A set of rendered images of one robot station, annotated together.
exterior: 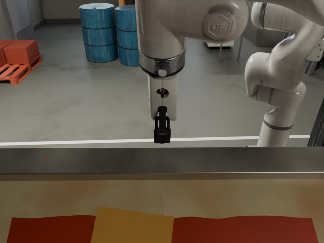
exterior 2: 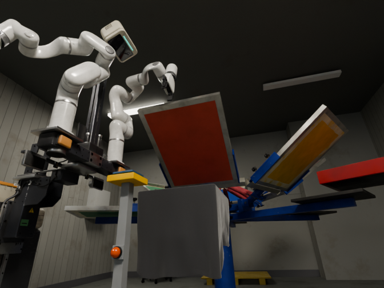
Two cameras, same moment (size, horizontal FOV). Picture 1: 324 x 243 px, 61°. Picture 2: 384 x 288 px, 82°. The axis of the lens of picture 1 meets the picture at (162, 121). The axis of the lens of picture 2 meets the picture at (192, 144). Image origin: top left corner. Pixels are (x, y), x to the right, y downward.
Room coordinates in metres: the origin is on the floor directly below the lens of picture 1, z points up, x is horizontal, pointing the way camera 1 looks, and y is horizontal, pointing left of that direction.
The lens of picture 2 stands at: (1.48, 0.43, 0.67)
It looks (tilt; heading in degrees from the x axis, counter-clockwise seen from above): 24 degrees up; 196
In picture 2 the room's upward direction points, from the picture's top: 2 degrees counter-clockwise
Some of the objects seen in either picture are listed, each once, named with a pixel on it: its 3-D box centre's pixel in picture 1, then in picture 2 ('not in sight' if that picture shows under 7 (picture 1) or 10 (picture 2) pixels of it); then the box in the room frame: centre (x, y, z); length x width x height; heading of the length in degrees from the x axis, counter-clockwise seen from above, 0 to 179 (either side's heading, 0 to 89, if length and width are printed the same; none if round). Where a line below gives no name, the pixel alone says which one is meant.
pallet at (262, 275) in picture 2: not in sight; (236, 278); (-3.31, -0.21, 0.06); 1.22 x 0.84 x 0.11; 92
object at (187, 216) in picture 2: not in sight; (175, 230); (0.36, 0.00, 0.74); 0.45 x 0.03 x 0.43; 90
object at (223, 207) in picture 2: not in sight; (223, 229); (0.12, 0.20, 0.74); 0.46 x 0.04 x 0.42; 0
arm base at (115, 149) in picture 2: not in sight; (113, 154); (0.36, -0.43, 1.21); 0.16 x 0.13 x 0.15; 92
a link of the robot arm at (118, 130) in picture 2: not in sight; (118, 132); (0.35, -0.41, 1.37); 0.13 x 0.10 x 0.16; 172
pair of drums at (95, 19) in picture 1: (116, 33); not in sight; (5.14, 0.82, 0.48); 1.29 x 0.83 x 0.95; 90
